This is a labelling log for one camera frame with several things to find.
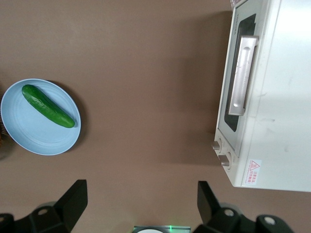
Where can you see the beige oven knob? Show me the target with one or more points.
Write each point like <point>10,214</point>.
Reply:
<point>216,144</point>
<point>226,159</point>

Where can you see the green cucumber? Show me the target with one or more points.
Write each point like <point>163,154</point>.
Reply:
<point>46,106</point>

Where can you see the red warning sticker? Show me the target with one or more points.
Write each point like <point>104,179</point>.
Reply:
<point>254,172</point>

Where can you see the cream toaster oven body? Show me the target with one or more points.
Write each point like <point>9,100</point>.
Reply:
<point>286,97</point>

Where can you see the brown wicker oval basket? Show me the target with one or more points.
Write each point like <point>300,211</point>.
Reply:
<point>1,131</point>

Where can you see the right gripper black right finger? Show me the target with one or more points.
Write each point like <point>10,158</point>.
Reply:
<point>209,208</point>

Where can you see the light blue round plate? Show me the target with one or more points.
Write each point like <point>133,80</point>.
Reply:
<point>36,136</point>

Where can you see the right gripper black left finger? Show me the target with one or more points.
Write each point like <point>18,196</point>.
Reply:
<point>65,206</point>

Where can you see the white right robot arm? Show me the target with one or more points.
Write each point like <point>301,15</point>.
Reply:
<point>150,231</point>

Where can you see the right arm aluminium base plate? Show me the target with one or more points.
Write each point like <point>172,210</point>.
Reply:
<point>179,229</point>

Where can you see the brown table cover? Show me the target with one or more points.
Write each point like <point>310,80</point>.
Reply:
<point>145,72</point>

